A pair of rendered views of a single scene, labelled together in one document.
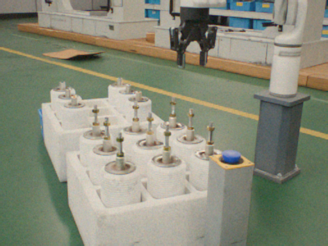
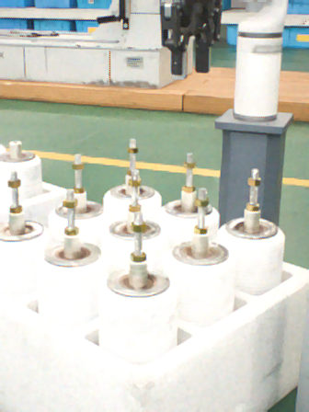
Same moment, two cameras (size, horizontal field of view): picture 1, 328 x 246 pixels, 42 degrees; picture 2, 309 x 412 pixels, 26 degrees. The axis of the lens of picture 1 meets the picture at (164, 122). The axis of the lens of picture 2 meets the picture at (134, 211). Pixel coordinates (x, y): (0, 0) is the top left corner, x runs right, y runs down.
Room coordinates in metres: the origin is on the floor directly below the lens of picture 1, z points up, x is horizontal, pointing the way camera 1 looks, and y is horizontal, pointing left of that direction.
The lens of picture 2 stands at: (0.26, 0.39, 0.60)
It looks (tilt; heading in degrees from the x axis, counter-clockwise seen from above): 20 degrees down; 336
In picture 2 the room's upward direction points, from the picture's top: straight up
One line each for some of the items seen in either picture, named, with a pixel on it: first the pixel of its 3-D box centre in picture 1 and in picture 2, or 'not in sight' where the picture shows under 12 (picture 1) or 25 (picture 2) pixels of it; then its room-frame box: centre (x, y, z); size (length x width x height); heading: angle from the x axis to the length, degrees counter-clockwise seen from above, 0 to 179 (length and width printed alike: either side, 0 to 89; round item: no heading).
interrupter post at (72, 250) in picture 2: (107, 145); (72, 246); (1.02, 0.15, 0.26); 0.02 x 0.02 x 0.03
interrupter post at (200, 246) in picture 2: (166, 155); (200, 244); (0.96, -0.01, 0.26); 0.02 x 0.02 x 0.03
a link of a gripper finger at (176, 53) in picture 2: (177, 56); (174, 56); (1.09, -0.03, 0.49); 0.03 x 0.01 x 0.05; 122
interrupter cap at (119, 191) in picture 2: (172, 126); (132, 192); (1.22, -0.02, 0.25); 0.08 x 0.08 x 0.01
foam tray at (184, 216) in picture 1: (148, 197); (134, 329); (1.07, 0.04, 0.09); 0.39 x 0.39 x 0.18; 23
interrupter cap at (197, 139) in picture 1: (189, 139); (188, 209); (1.12, -0.07, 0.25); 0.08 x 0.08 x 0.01
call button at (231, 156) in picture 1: (231, 157); not in sight; (0.83, -0.14, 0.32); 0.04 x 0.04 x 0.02
